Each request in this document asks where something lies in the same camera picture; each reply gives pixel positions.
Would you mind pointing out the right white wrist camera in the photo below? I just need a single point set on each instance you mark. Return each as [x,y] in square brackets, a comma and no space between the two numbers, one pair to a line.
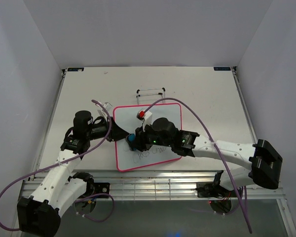
[145,117]

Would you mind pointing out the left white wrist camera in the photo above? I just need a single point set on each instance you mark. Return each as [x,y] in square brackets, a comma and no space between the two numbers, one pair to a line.
[102,107]

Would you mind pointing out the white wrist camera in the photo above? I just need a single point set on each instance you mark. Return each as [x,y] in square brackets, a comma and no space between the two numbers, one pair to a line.
[102,107]
[145,117]

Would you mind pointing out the aluminium rail frame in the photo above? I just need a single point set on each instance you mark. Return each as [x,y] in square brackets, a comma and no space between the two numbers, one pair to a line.
[153,185]

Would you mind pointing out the black wire whiteboard stand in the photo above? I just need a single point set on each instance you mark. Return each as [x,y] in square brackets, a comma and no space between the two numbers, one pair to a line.
[151,93]

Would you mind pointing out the blue bone-shaped eraser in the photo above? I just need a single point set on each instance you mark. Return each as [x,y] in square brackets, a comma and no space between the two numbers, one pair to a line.
[132,142]

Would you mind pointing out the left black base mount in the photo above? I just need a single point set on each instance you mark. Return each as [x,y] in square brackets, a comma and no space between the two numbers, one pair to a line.
[101,188]

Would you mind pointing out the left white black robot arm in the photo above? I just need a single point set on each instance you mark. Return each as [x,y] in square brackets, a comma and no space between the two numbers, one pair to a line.
[40,213]

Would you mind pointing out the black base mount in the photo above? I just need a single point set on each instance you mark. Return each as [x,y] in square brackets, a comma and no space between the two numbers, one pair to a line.
[213,190]
[101,188]

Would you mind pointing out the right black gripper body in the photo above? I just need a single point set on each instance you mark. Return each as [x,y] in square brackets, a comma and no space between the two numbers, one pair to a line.
[149,138]

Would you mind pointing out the pink framed whiteboard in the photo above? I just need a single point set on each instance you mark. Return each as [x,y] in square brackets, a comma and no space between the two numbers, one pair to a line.
[125,118]

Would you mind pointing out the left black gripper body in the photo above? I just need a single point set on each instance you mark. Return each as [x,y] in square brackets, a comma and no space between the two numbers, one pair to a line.
[100,131]

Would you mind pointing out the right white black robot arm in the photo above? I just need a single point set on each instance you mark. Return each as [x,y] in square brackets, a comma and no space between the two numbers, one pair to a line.
[258,163]

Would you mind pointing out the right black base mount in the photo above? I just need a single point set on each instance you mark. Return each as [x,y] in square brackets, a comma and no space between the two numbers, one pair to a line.
[213,190]

